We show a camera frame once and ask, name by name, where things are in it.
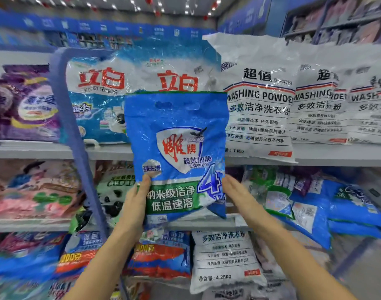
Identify person's left hand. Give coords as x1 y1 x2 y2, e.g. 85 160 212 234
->
118 172 161 232

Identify blue wall shelving unit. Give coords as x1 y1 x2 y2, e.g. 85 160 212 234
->
217 0 381 46

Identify blue pillar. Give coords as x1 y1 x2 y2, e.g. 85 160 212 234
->
265 0 304 38

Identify blue wall sign band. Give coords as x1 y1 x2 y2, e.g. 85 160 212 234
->
0 10 218 41

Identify person's right forearm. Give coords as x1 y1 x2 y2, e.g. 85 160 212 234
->
250 212 357 300

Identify wall shelf of detergent bottles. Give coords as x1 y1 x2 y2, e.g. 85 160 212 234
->
284 0 381 46

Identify rows of small red lanterns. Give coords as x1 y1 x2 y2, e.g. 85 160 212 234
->
62 0 219 13

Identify person's right hand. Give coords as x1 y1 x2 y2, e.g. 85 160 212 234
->
223 175 266 229

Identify rows of round ceiling lights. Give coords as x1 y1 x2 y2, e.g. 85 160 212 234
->
28 0 223 16

